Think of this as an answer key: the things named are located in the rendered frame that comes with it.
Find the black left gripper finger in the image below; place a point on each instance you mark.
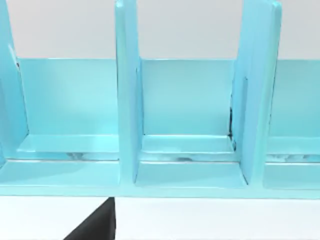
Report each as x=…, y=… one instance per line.
x=101, y=222

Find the light blue rack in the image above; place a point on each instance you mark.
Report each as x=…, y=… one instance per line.
x=175, y=112

